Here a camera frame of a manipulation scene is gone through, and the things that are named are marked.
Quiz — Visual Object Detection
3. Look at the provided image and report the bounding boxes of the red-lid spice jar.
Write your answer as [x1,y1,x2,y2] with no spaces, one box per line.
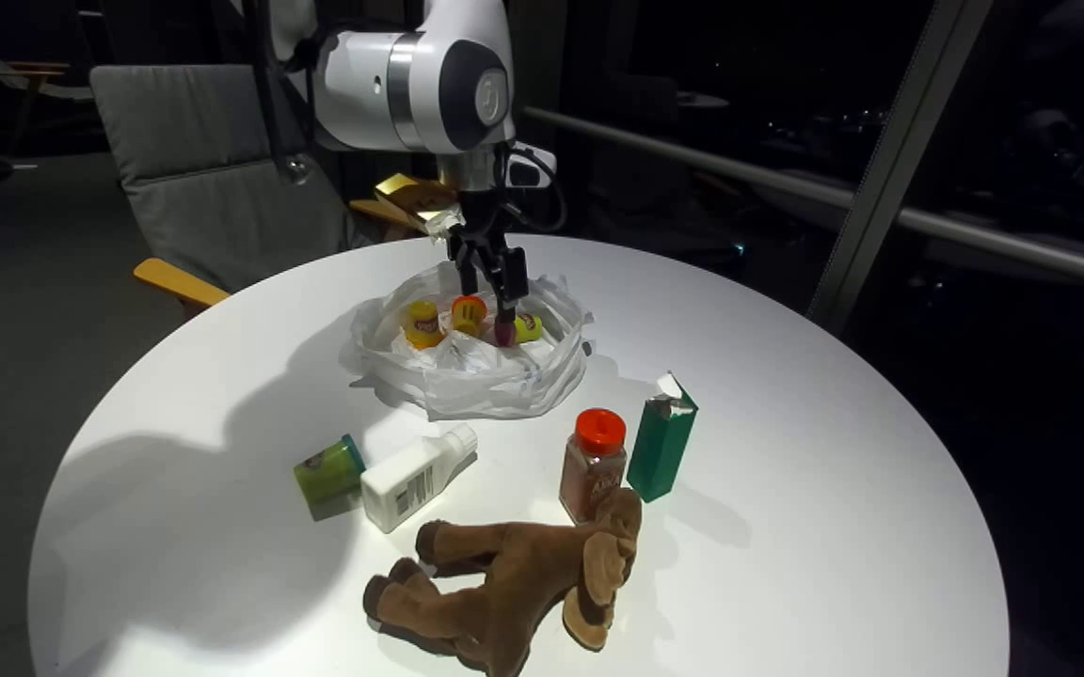
[560,405,626,523]

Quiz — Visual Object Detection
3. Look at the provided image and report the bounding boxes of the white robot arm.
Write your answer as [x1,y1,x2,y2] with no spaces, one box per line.
[239,0,528,346]

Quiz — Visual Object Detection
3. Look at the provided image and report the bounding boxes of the clear plastic bag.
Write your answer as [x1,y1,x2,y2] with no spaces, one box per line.
[350,264,590,417]

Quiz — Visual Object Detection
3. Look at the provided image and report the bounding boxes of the wrist camera with yellow tape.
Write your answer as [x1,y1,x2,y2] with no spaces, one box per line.
[374,172,465,239]

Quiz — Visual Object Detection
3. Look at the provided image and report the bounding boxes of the brown plush toy dog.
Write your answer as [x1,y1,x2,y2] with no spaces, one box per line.
[360,488,643,677]

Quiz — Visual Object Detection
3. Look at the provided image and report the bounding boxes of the grey chair with wooden arms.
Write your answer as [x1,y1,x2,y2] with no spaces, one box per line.
[92,64,424,310]

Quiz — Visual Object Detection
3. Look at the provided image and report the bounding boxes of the metal window railing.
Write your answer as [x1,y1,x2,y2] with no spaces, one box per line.
[522,0,1084,329]

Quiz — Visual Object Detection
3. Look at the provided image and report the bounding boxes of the white toy milk carton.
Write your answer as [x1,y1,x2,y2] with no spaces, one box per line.
[360,425,477,536]

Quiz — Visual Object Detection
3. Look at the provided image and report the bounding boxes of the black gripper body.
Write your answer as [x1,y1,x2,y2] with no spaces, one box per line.
[447,191,522,270]

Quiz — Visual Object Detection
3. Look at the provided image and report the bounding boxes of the orange toy cup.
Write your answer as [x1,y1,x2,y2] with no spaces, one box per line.
[451,293,491,336]

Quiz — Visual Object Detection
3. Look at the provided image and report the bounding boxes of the yellow toy cup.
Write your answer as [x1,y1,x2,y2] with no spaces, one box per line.
[399,300,446,350]

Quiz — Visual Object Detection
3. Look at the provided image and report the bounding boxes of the purple toy cup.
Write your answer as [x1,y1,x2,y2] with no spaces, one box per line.
[492,323,521,350]

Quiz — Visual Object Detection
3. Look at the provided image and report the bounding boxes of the green toy carton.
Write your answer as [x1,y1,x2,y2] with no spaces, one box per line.
[630,373,700,499]

